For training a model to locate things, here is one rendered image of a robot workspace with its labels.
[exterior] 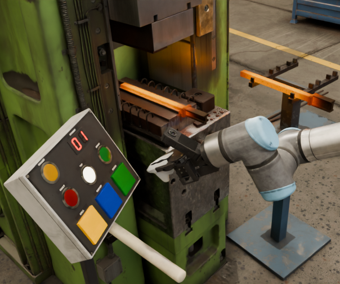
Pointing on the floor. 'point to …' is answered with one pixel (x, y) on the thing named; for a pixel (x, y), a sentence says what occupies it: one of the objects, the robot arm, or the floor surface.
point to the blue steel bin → (328, 11)
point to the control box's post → (89, 271)
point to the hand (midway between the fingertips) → (149, 167)
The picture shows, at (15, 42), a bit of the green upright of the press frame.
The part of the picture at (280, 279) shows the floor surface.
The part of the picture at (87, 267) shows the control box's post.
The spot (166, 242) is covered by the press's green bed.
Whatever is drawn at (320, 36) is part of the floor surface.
